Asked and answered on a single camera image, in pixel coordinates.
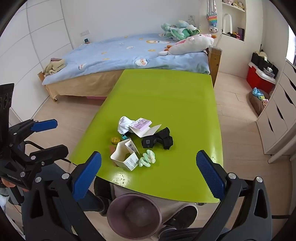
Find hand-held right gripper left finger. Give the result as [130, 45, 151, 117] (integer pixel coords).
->
[22, 151, 109, 241]

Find person's left hand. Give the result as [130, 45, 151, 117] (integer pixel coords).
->
[0, 178, 16, 189]

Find red storage box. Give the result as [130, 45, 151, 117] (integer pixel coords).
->
[246, 62, 276, 94]

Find teal plush toy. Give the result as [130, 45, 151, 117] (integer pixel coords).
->
[161, 23, 176, 33]

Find white unicorn plush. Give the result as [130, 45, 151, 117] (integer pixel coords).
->
[158, 34, 215, 56]

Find white tissue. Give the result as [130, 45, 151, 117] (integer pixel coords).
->
[117, 116, 136, 135]

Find folded beige towels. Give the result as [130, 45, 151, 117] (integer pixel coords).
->
[44, 58, 66, 76]

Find bed with blue blanket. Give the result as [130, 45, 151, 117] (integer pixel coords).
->
[42, 32, 211, 85]

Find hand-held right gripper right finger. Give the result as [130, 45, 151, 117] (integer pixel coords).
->
[196, 150, 274, 241]

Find green striped plush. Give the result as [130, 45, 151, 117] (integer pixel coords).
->
[165, 28, 199, 42]

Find purple plastic waste bin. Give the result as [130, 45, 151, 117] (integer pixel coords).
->
[107, 193, 163, 240]

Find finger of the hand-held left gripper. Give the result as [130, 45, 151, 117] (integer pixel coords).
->
[9, 119, 58, 142]
[30, 144, 69, 166]

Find light blue plush toy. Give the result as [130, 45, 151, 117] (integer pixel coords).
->
[178, 20, 197, 30]

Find rainbow hanging bag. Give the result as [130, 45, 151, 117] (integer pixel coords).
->
[206, 0, 219, 33]

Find black right shoe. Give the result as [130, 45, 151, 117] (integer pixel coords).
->
[162, 205, 198, 234]

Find black bag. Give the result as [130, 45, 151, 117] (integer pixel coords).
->
[252, 51, 278, 77]

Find white wall shelf unit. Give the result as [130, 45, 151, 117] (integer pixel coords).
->
[221, 0, 247, 42]

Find white paper carton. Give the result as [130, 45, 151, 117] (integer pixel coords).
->
[110, 138, 140, 171]

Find window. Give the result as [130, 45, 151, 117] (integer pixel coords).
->
[287, 23, 296, 65]

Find small black pouch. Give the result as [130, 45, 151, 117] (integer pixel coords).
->
[141, 137, 156, 149]

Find white drawer cabinet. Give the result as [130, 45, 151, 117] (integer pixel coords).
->
[255, 59, 296, 163]

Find brown basket with toys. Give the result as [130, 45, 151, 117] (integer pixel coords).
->
[249, 89, 271, 116]

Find black glove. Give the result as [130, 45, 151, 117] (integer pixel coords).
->
[153, 127, 174, 151]

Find white arch lamp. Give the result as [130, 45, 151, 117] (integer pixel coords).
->
[222, 13, 233, 34]

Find small purple white box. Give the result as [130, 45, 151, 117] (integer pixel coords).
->
[128, 118, 153, 132]

